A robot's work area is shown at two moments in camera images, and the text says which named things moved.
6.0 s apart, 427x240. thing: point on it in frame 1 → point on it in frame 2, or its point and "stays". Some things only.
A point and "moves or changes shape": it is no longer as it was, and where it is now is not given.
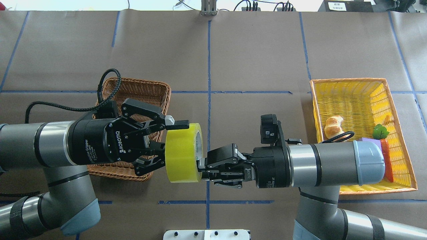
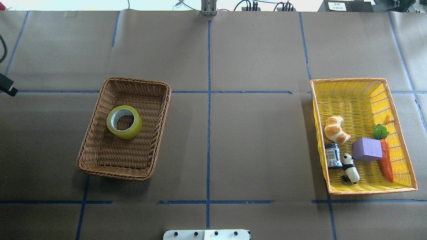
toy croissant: x=333 y=127 stays
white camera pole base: x=206 y=234 stays
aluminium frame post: x=208 y=8 stays
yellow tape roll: x=183 y=148 moves or changes shape
